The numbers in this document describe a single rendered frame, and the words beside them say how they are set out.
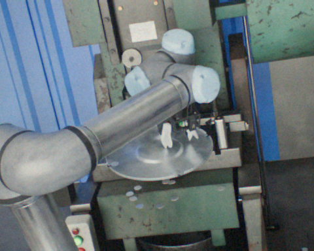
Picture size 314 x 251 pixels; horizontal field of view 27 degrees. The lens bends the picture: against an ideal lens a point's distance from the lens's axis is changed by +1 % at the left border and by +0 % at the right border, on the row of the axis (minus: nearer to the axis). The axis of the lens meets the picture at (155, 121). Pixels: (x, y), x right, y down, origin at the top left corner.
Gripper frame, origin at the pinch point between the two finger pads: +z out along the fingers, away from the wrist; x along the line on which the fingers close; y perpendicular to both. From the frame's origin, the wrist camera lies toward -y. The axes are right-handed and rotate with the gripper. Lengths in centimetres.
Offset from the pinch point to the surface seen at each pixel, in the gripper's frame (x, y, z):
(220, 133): 15.0, -2.5, 6.6
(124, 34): -2.7, -28.8, -16.4
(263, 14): 19.1, 6.8, -38.2
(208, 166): 10.1, -0.1, 15.8
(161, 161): -7.0, 6.0, 0.0
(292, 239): 56, -12, 93
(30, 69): -15, -143, 75
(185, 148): 1.3, 3.1, 1.2
